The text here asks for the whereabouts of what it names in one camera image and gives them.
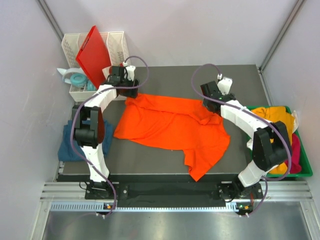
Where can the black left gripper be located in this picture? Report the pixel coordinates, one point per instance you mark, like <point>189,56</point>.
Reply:
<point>131,93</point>

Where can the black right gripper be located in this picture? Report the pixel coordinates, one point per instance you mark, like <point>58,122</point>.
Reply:
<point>231,94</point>

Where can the orange t shirt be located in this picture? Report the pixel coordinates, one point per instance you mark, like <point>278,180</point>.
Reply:
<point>177,124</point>

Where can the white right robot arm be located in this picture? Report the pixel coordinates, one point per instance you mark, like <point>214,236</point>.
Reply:
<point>269,141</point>

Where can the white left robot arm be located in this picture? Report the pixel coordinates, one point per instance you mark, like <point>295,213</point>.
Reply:
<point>88,127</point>

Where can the red patterned booklet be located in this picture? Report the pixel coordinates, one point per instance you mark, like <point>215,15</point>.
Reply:
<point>107,71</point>

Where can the red plastic board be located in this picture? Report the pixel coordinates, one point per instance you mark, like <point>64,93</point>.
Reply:
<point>93,56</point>

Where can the yellow t shirt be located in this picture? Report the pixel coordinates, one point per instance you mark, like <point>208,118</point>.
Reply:
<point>279,113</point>

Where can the folded blue t shirt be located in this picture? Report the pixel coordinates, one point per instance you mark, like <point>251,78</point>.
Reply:
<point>66,152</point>

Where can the magenta t shirt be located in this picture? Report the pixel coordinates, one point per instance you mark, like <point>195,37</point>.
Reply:
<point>296,153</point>

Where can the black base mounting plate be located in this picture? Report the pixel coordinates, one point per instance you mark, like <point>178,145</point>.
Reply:
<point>173,190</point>

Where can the green plastic bin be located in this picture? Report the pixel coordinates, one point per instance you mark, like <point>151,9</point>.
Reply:
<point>304,162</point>

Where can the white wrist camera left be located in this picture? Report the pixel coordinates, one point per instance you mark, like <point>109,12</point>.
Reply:
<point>129,71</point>

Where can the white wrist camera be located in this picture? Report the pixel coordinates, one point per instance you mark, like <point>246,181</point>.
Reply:
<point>224,84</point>
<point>129,71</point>

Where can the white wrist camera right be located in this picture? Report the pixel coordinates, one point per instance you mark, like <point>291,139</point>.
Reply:
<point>224,84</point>

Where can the grey slotted cable duct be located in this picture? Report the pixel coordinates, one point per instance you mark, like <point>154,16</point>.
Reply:
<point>104,207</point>

